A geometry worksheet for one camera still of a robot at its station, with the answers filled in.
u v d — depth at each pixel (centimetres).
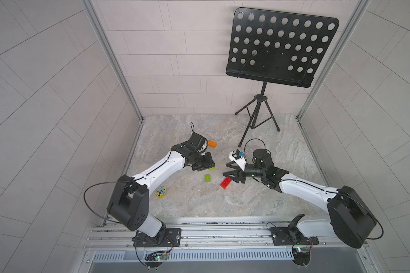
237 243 71
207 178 89
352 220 41
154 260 65
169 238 71
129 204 42
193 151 64
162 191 83
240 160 68
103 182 40
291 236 65
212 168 78
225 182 87
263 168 63
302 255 68
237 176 69
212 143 102
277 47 69
